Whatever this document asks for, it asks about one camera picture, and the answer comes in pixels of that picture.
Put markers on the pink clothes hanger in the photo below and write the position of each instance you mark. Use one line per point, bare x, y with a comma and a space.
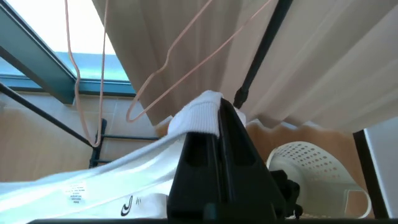
186, 74
77, 93

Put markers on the black garment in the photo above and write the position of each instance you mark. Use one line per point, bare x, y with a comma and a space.
289, 189

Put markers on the white laundry basket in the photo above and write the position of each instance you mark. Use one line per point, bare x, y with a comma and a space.
317, 174

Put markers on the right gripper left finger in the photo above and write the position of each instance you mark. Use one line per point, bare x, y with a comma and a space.
196, 189

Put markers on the white garment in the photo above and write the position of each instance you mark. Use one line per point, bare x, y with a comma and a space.
124, 180

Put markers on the black clothes rack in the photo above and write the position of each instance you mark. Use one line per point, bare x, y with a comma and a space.
261, 56

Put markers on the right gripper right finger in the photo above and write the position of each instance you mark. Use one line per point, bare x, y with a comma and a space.
255, 189

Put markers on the beige curtain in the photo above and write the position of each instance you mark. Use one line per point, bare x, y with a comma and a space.
326, 62

